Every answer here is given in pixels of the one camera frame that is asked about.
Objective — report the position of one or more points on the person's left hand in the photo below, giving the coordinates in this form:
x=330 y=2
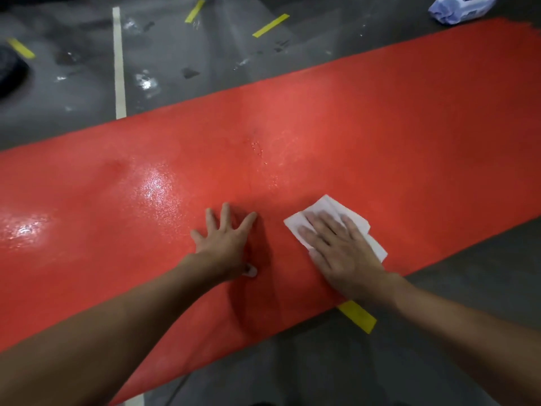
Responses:
x=224 y=245

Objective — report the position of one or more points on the person's right hand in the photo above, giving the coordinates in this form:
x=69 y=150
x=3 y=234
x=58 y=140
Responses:
x=346 y=257

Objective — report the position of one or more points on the white wet wipe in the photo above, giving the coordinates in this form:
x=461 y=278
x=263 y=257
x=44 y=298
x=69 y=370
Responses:
x=327 y=205

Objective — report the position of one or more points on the red mat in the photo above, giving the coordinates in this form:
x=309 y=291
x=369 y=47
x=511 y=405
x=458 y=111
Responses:
x=380 y=122

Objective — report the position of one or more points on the pale blue wipes pack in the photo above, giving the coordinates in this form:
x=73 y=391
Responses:
x=460 y=8

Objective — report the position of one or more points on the person's left forearm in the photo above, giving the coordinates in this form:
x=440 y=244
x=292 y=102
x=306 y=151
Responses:
x=93 y=338

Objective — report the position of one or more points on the person's right forearm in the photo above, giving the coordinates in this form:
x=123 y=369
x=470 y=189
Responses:
x=465 y=334

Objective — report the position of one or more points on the yellow tape strip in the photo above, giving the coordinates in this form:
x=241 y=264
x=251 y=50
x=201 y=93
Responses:
x=271 y=25
x=195 y=11
x=357 y=317
x=20 y=48

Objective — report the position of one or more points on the black weight plate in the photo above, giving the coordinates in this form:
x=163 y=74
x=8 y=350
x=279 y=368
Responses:
x=12 y=71

